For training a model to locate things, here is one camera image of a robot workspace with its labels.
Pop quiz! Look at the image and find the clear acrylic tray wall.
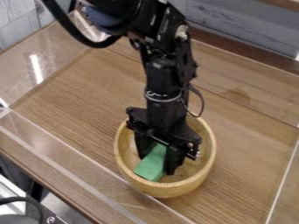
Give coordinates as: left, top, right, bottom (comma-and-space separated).
0, 24, 299, 224

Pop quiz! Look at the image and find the grey metal frame bracket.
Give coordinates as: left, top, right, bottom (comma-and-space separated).
23, 200, 95, 224

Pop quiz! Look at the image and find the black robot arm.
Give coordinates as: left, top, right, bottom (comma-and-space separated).
80, 0, 201, 175

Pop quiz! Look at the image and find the brown wooden bowl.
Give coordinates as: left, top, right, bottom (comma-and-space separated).
113, 116, 218, 199

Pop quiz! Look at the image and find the black cable lower left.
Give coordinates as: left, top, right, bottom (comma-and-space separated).
0, 196, 43, 224

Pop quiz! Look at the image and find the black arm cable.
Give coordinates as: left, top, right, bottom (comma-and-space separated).
40, 0, 205, 118

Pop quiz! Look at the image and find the green rectangular block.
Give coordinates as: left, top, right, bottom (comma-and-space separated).
133, 144, 165, 182

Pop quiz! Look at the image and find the clear acrylic corner bracket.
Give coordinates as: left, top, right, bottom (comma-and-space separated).
73, 10, 109, 42

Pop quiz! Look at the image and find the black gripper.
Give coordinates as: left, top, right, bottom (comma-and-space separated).
125, 93, 201, 175

